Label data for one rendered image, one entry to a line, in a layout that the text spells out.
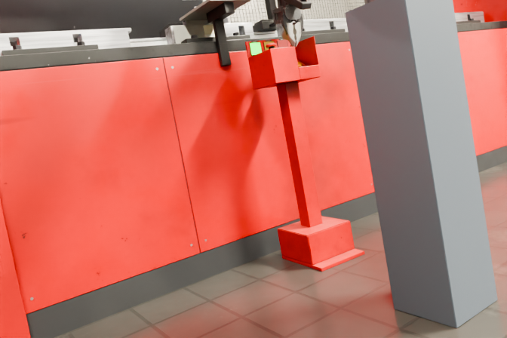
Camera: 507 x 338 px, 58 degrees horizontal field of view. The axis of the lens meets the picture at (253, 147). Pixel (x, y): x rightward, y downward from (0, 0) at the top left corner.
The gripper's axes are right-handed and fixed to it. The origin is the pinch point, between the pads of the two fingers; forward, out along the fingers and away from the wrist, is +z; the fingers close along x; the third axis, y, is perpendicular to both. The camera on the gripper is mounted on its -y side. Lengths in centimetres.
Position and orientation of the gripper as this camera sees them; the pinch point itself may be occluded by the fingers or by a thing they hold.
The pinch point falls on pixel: (295, 43)
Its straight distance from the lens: 174.6
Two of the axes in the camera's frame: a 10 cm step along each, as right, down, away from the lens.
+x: -8.5, 1.9, -4.8
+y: -5.0, -0.5, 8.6
